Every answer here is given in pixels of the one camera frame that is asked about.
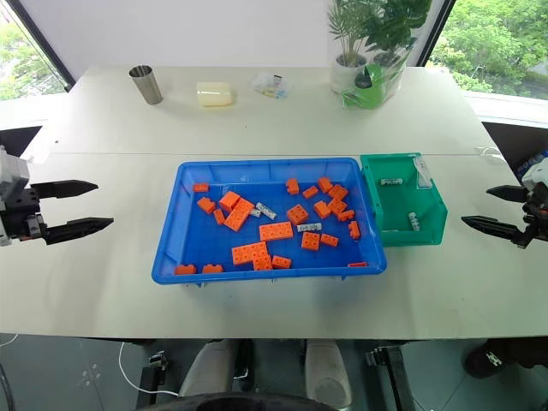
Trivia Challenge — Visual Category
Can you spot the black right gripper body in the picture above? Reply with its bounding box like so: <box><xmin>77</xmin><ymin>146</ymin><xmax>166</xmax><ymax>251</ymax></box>
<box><xmin>515</xmin><ymin>181</ymin><xmax>548</xmax><ymax>250</ymax></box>

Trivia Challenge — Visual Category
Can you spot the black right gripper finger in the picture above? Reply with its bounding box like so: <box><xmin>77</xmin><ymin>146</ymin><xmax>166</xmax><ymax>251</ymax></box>
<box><xmin>461</xmin><ymin>215</ymin><xmax>522</xmax><ymax>245</ymax></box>
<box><xmin>485</xmin><ymin>184</ymin><xmax>527</xmax><ymax>204</ymax></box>

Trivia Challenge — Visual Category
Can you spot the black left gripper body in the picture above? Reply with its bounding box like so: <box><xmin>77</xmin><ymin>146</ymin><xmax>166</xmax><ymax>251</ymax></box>
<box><xmin>0</xmin><ymin>186</ymin><xmax>48</xmax><ymax>247</ymax></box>

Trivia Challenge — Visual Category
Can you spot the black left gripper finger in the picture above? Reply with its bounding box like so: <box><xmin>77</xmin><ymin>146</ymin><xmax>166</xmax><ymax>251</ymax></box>
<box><xmin>44</xmin><ymin>217</ymin><xmax>115</xmax><ymax>247</ymax></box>
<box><xmin>32</xmin><ymin>180</ymin><xmax>99</xmax><ymax>200</ymax></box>

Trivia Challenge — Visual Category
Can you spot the green plastic bin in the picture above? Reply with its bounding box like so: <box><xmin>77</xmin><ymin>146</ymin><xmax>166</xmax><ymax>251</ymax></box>
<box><xmin>360</xmin><ymin>151</ymin><xmax>449</xmax><ymax>247</ymax></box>

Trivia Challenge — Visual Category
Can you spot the blue printed bag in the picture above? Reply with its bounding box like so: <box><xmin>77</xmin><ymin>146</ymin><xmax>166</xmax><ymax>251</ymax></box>
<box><xmin>515</xmin><ymin>148</ymin><xmax>548</xmax><ymax>182</ymax></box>

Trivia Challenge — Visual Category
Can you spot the black panel beside table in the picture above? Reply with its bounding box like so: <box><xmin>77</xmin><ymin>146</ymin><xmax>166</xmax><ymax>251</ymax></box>
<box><xmin>480</xmin><ymin>121</ymin><xmax>548</xmax><ymax>173</ymax></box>
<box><xmin>0</xmin><ymin>125</ymin><xmax>45</xmax><ymax>158</ymax></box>

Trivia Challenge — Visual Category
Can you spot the clear label tab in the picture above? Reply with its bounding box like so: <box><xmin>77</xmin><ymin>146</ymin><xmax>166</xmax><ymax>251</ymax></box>
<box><xmin>414</xmin><ymin>157</ymin><xmax>433</xmax><ymax>191</ymax></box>

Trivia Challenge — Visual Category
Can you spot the blue plastic tray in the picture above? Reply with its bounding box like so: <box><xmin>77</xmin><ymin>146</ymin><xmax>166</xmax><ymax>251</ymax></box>
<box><xmin>151</xmin><ymin>157</ymin><xmax>389</xmax><ymax>287</ymax></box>

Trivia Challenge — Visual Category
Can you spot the black shoe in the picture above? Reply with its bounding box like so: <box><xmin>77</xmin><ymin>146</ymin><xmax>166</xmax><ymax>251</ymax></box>
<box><xmin>463</xmin><ymin>337</ymin><xmax>548</xmax><ymax>380</ymax></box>

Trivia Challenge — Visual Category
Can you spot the stainless steel cup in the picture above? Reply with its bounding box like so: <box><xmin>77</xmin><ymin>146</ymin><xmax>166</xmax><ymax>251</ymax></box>
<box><xmin>128</xmin><ymin>64</ymin><xmax>164</xmax><ymax>105</ymax></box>

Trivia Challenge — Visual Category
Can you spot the green object in clear bag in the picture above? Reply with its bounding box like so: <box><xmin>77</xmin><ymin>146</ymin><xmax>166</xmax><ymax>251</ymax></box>
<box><xmin>341</xmin><ymin>63</ymin><xmax>407</xmax><ymax>110</ymax></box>

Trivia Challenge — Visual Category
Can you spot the cream translucent plastic container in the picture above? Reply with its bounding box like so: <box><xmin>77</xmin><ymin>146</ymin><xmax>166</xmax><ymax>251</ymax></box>
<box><xmin>195</xmin><ymin>80</ymin><xmax>234</xmax><ymax>109</ymax></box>

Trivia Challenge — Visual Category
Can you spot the grey rounded robot leg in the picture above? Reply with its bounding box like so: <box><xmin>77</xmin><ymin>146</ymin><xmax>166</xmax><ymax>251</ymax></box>
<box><xmin>177</xmin><ymin>339</ymin><xmax>237</xmax><ymax>398</ymax></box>
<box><xmin>304</xmin><ymin>339</ymin><xmax>354</xmax><ymax>410</ymax></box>

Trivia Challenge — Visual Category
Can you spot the dark green leafy plant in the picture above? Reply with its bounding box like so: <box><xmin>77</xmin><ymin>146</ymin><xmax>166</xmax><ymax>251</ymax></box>
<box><xmin>360</xmin><ymin>0</ymin><xmax>433</xmax><ymax>68</ymax></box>

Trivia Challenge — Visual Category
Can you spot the palm plant in white pot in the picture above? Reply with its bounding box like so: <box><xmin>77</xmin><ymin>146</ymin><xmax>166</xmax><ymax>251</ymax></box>
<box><xmin>326</xmin><ymin>0</ymin><xmax>384</xmax><ymax>96</ymax></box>

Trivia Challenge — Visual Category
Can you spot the black strut between legs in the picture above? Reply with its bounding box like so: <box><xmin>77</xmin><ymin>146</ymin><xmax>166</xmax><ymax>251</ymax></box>
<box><xmin>233</xmin><ymin>339</ymin><xmax>256</xmax><ymax>391</ymax></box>

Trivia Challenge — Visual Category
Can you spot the clear bag of small items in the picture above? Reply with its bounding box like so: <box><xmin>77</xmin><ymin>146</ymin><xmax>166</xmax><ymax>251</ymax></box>
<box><xmin>251</xmin><ymin>71</ymin><xmax>294</xmax><ymax>101</ymax></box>

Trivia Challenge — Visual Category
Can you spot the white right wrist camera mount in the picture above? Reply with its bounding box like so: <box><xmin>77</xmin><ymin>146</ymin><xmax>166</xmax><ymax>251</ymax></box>
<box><xmin>522</xmin><ymin>157</ymin><xmax>548</xmax><ymax>190</ymax></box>

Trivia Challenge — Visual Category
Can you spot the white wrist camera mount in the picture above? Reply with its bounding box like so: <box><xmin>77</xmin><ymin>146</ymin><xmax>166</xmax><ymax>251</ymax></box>
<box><xmin>0</xmin><ymin>145</ymin><xmax>31</xmax><ymax>211</ymax></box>
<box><xmin>522</xmin><ymin>157</ymin><xmax>548</xmax><ymax>190</ymax></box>

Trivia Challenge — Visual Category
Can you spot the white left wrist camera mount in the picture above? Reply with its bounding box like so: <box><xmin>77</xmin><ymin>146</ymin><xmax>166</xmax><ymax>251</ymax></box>
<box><xmin>0</xmin><ymin>145</ymin><xmax>31</xmax><ymax>211</ymax></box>

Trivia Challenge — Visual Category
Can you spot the white cable on table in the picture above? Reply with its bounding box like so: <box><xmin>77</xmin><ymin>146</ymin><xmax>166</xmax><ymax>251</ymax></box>
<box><xmin>474</xmin><ymin>146</ymin><xmax>503</xmax><ymax>163</ymax></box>

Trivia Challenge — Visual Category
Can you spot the white cable on floor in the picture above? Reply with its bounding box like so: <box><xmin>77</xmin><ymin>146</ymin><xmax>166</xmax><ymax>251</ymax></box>
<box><xmin>118</xmin><ymin>341</ymin><xmax>180</xmax><ymax>397</ymax></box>

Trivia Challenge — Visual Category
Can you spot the black table leg bracket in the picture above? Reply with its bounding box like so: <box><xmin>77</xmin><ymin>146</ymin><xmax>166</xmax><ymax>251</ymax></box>
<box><xmin>135</xmin><ymin>349</ymin><xmax>169</xmax><ymax>408</ymax></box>
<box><xmin>365</xmin><ymin>344</ymin><xmax>413</xmax><ymax>411</ymax></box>

